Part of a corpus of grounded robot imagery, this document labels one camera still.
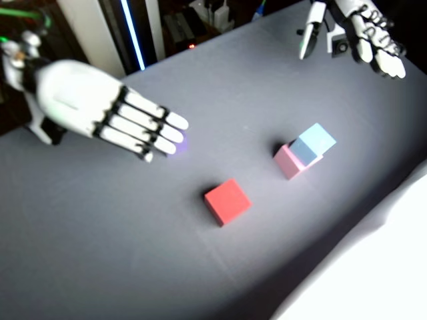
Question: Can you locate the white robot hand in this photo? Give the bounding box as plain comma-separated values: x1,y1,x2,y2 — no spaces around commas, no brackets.
298,0,408,80
26,59,190,164

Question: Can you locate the small purple cube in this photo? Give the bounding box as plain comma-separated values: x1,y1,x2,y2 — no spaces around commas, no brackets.
173,131,191,157

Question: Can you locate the small light blue cube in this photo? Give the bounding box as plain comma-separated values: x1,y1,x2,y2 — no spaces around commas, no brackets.
288,122,337,167

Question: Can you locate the pink cube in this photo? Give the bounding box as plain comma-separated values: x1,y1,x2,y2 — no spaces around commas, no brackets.
273,143,324,181

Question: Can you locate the red cube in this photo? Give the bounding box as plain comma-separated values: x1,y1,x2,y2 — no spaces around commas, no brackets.
203,178,254,228

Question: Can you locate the wide white pillar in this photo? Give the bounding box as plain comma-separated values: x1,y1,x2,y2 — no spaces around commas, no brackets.
56,0,126,88

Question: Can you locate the blue light strip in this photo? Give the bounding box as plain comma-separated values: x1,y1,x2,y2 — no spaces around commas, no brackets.
119,0,147,71

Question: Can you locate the narrow white pillar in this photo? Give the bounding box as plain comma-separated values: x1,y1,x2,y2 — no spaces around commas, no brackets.
145,0,167,61

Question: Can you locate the black box with red light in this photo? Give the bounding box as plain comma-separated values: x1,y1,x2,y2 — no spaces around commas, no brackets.
163,11,207,53

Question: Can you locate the grey table cloth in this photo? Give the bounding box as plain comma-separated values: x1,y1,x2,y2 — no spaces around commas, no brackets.
0,0,427,320

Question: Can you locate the white plastic device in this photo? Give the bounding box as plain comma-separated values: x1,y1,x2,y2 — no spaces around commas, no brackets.
189,0,236,33

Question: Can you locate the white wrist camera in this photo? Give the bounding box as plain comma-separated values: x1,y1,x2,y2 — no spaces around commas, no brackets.
326,23,350,58

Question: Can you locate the blue green cable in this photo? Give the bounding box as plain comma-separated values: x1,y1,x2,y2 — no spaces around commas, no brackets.
250,0,270,23

